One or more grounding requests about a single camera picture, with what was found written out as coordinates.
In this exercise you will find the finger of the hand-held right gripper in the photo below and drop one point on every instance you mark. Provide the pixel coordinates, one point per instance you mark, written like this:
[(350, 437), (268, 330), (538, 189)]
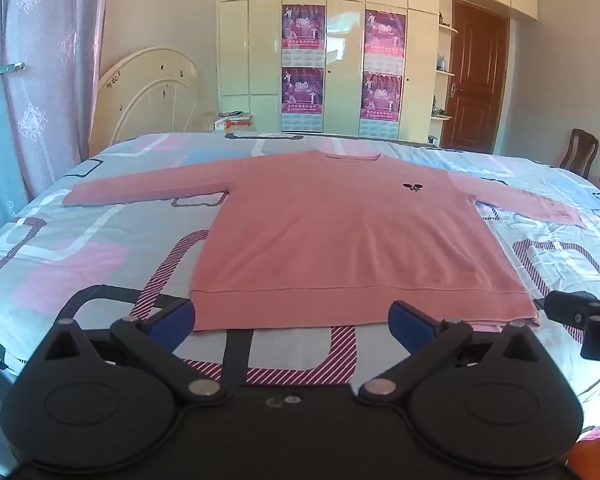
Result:
[(572, 307)]

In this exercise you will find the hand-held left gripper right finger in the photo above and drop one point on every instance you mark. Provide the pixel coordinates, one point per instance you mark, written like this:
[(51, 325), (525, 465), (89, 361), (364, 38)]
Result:
[(406, 321)]

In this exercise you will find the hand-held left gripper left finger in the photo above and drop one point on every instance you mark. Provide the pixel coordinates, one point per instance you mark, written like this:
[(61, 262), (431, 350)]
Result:
[(172, 319)]

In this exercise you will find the pink long-sleeve sweater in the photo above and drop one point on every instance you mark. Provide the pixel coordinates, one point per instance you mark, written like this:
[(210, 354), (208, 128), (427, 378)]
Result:
[(340, 240)]

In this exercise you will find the patterned bed sheet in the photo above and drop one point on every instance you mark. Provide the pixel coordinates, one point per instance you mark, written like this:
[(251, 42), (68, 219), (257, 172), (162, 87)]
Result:
[(95, 255)]

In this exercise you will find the wooden chair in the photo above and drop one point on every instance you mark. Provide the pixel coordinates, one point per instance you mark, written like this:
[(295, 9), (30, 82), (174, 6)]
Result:
[(580, 152)]

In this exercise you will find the cream bed headboard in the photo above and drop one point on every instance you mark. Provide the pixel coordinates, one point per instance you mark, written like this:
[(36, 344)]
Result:
[(145, 95)]

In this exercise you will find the brown wooden door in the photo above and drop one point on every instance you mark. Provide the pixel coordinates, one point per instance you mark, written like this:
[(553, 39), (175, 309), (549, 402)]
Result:
[(475, 80)]

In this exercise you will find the cream corner shelf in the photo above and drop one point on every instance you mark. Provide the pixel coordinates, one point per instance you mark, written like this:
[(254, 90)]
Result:
[(444, 72)]

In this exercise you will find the pink patterned curtain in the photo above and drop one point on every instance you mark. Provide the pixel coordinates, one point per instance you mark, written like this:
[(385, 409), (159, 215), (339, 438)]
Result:
[(45, 85)]

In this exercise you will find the cream glossy wardrobe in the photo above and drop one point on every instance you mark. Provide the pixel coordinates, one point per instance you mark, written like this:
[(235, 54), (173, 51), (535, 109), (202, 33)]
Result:
[(345, 60)]

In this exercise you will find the metal curtain hook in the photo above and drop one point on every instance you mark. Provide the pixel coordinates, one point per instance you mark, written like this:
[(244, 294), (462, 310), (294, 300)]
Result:
[(7, 67)]

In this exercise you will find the purple wall poster calendar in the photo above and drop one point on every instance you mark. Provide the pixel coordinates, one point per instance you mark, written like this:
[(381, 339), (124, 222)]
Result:
[(385, 35), (303, 27), (302, 92), (380, 97)]

